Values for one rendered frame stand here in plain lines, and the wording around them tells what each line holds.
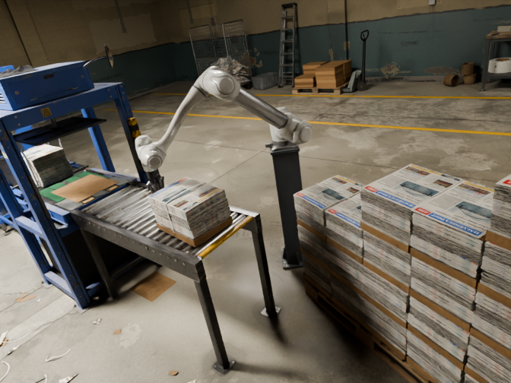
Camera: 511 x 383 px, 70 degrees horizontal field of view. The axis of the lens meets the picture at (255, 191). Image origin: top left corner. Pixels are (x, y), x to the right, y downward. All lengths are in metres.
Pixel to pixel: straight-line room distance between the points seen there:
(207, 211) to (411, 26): 7.20
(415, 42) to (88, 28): 8.18
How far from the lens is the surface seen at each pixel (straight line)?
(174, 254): 2.03
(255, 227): 2.23
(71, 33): 11.36
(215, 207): 2.04
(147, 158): 2.03
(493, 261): 1.53
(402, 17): 8.68
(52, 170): 3.69
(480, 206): 1.71
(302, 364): 2.40
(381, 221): 1.80
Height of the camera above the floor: 1.90
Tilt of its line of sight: 26 degrees down
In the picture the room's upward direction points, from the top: 10 degrees counter-clockwise
